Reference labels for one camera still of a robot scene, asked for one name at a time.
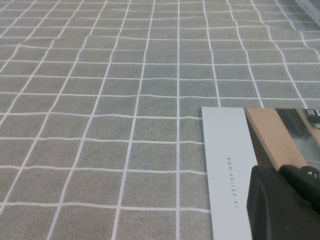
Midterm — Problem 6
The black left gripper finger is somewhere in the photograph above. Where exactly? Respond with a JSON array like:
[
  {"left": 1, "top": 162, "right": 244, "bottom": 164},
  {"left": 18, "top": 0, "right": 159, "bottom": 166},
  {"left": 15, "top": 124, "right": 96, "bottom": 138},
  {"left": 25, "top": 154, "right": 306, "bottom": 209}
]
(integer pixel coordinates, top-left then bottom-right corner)
[{"left": 246, "top": 163, "right": 320, "bottom": 240}]

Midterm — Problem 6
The AgileX robot photo brochure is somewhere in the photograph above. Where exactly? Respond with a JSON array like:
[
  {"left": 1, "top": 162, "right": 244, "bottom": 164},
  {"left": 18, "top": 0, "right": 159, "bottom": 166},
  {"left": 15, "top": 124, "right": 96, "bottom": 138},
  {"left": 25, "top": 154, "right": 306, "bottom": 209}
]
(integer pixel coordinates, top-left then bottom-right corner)
[{"left": 201, "top": 106, "right": 320, "bottom": 240}]

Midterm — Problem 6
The grey white-checked tablecloth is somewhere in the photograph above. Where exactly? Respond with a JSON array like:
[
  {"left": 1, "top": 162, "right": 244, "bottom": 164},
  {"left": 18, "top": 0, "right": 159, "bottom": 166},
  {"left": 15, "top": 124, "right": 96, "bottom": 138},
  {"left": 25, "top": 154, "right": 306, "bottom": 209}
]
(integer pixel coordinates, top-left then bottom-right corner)
[{"left": 0, "top": 0, "right": 320, "bottom": 240}]

